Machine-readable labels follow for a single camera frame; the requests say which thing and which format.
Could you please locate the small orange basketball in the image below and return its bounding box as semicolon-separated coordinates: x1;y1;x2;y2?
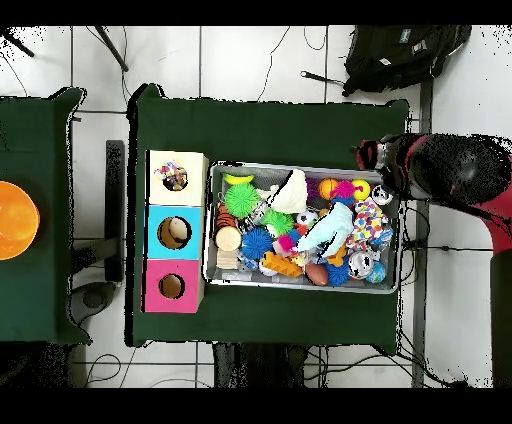
318;177;341;201

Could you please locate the green spiky ball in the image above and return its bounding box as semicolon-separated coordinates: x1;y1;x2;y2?
223;183;261;219

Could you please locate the grey round base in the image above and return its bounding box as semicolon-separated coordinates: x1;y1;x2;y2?
70;281;117;325

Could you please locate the pink spiky ball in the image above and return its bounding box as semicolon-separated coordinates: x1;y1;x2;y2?
331;180;357;201

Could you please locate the mint green cloth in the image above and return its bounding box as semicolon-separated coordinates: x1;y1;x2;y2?
294;201;355;257

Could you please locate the black tripod leg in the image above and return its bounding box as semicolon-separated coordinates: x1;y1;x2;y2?
0;27;37;59
94;25;129;73

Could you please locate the silver drink can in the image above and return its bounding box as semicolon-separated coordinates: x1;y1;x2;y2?
347;251;376;280

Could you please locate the wooden box with three holes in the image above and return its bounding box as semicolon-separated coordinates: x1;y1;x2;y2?
143;149;211;315

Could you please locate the thin black floor cable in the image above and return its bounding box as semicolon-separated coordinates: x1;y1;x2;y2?
255;25;293;103

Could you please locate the orange plastic bowl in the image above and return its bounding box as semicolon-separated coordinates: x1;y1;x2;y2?
0;181;41;261

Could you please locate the tan round wooden block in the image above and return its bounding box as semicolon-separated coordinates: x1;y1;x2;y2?
215;225;243;253

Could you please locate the small soccer ball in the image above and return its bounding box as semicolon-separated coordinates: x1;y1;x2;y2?
296;209;321;229

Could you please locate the black cable with plug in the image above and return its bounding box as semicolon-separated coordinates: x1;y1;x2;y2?
300;70;347;88

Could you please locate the polka-dot cloth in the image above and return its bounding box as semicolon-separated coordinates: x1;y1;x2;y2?
347;199;393;251

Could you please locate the orange plastic toy brick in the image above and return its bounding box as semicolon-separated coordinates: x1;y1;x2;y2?
262;251;304;279

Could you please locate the blue spiky ball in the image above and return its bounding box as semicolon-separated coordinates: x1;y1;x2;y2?
240;227;275;261

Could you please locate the cream yellow cloth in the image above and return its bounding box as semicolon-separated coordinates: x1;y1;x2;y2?
270;168;310;215

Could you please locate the white patterned cloth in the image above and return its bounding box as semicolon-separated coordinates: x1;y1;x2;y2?
155;161;190;192

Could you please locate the black backpack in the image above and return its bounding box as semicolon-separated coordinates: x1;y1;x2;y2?
342;25;473;97

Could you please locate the dark green side tablecloth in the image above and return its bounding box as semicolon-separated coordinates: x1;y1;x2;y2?
0;86;91;345

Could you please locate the clear mesh bin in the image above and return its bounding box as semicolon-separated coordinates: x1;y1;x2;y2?
202;162;406;296

